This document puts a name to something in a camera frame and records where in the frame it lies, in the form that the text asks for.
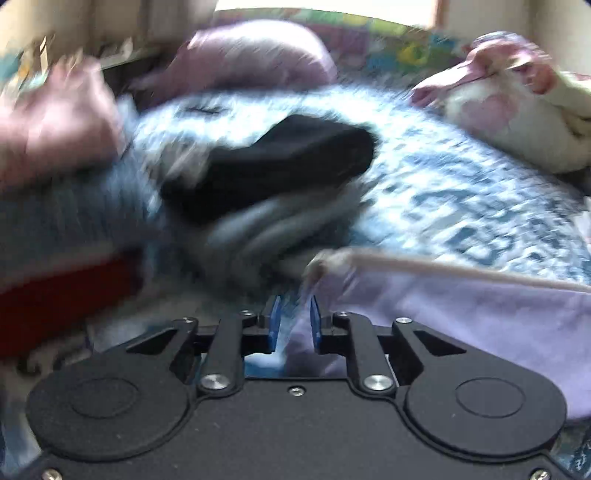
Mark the pink white bundled duvet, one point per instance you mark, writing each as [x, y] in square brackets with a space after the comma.
[510, 94]

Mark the colourful alphabet foam mat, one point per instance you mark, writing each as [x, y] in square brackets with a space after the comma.
[371, 46]

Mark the blue white patterned quilt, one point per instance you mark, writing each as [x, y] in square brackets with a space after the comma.
[435, 193]

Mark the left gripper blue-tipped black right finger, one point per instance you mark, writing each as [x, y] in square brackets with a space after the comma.
[377, 358]

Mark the lavender pillow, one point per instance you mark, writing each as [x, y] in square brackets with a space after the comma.
[257, 53]

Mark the pink bunny sweatshirt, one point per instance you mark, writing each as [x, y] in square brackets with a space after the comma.
[69, 122]

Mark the lavender pants with cream waistband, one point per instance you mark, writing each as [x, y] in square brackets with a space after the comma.
[539, 324]

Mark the folded blue jeans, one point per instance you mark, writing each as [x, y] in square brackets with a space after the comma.
[79, 219]

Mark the black folded garment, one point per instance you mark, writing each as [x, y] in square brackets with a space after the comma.
[301, 152]

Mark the dark red folded garment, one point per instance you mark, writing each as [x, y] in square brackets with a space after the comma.
[43, 308]

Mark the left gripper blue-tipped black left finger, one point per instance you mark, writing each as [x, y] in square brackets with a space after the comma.
[212, 358]

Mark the grey folded garment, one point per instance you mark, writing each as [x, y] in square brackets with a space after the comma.
[232, 251]

